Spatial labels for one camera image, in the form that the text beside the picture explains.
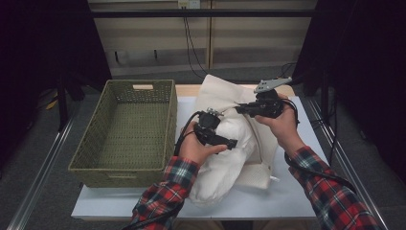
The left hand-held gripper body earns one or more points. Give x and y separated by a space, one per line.
207 127

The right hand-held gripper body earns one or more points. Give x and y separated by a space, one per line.
268 107

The white garment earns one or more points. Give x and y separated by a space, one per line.
220 172

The person's left hand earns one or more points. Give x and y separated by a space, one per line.
194 148

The person's right hand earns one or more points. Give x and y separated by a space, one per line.
285 127

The black metal stand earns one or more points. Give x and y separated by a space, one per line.
325 96
63 105

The green woven basket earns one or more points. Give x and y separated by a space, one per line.
134 137

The black horizontal bar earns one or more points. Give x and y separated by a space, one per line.
198 13

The metal floor rail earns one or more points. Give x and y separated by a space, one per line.
348 166
38 179

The white wall outlet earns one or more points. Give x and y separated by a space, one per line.
189 3

